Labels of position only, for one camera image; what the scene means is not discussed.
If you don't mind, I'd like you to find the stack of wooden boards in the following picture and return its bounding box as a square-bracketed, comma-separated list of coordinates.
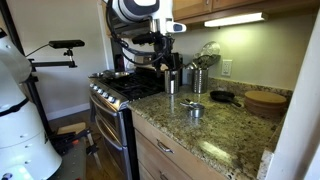
[244, 90, 288, 118]

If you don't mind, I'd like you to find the white wall outlet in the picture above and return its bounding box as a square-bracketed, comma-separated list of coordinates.
[221, 59, 233, 77]

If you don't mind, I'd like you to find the wooden upper cabinet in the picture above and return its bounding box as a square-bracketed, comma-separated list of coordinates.
[172, 0, 320, 26]

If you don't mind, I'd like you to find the black stereo camera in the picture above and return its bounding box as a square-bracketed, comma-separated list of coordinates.
[48, 39, 86, 50]

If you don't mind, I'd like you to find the stainless gas range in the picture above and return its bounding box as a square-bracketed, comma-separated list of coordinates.
[88, 52, 184, 180]

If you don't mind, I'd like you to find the steel utensil canister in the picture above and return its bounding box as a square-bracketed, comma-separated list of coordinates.
[191, 67, 210, 95]

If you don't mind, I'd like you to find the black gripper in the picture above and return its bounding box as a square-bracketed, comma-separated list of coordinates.
[153, 32, 183, 78]

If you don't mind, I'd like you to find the empty steel canister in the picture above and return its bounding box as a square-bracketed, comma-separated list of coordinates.
[164, 69, 181, 95]

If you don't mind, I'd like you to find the round mesh strainer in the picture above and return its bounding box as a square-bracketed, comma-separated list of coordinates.
[199, 40, 222, 58]

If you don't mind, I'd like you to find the gray robot base platform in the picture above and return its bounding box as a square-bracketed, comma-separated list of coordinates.
[46, 139, 88, 180]

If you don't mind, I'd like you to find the black cast iron skillet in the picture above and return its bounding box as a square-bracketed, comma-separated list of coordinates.
[209, 90, 242, 108]

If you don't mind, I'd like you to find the steel frying pan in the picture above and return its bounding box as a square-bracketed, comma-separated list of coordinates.
[89, 69, 132, 80]

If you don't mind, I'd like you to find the black clamp tool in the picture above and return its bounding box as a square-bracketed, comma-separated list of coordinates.
[49, 129, 103, 168]

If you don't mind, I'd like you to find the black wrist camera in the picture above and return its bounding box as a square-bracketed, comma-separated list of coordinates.
[131, 32, 157, 46]

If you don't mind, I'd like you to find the black camera stand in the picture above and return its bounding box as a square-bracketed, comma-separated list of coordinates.
[23, 48, 78, 138]

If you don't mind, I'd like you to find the under-cabinet light bar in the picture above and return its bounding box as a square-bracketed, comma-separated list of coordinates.
[203, 12, 269, 28]

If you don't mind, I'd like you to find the small wooden board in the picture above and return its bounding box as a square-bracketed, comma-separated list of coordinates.
[56, 121, 87, 136]

